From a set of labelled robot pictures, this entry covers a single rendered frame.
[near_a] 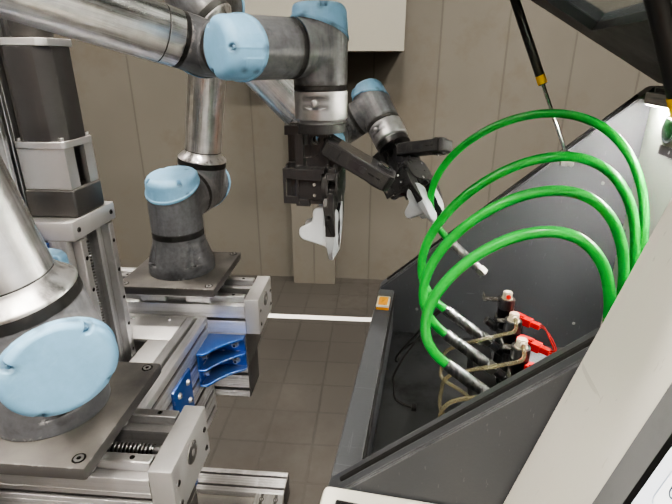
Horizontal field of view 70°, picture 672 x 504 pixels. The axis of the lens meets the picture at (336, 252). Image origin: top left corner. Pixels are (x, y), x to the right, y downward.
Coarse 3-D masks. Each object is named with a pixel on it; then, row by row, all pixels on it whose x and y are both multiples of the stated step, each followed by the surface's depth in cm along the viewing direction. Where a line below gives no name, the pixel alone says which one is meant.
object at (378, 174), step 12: (324, 144) 68; (336, 144) 68; (348, 144) 71; (324, 156) 69; (336, 156) 68; (348, 156) 68; (360, 156) 69; (348, 168) 69; (360, 168) 68; (372, 168) 68; (384, 168) 69; (372, 180) 69; (384, 180) 69
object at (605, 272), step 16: (496, 240) 58; (512, 240) 58; (576, 240) 56; (480, 256) 59; (592, 256) 57; (448, 272) 61; (608, 272) 57; (608, 288) 58; (432, 304) 63; (608, 304) 58; (432, 352) 65; (448, 368) 65; (464, 384) 66; (480, 384) 66
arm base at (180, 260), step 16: (160, 240) 107; (176, 240) 107; (192, 240) 109; (160, 256) 108; (176, 256) 108; (192, 256) 110; (208, 256) 113; (160, 272) 108; (176, 272) 108; (192, 272) 109; (208, 272) 113
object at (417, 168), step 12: (384, 144) 101; (396, 144) 102; (384, 156) 104; (396, 156) 101; (408, 156) 99; (396, 168) 99; (408, 168) 97; (420, 168) 100; (396, 180) 100; (420, 180) 98; (384, 192) 102; (396, 192) 100
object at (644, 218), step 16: (528, 112) 82; (544, 112) 80; (560, 112) 79; (576, 112) 78; (496, 128) 85; (608, 128) 76; (464, 144) 89; (624, 144) 75; (448, 160) 92; (640, 176) 75; (432, 192) 96; (640, 192) 76; (640, 208) 77; (640, 224) 78
